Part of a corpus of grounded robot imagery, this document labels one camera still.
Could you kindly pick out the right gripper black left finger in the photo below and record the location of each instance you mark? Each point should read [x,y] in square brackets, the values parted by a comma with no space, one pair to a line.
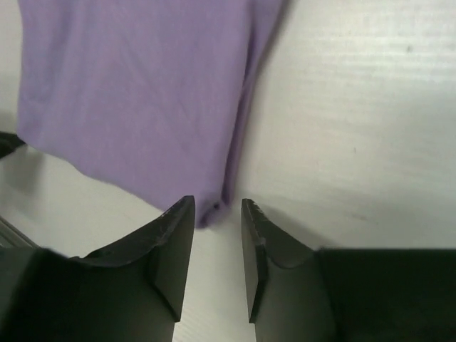
[129,290]

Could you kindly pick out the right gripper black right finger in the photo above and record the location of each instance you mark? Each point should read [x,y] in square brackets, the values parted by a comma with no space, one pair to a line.
[295,293]

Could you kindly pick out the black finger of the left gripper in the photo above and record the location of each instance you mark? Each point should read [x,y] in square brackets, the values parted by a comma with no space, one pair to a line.
[9,143]

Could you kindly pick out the lavender t-shirt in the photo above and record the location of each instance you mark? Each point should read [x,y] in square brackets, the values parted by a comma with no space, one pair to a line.
[150,96]

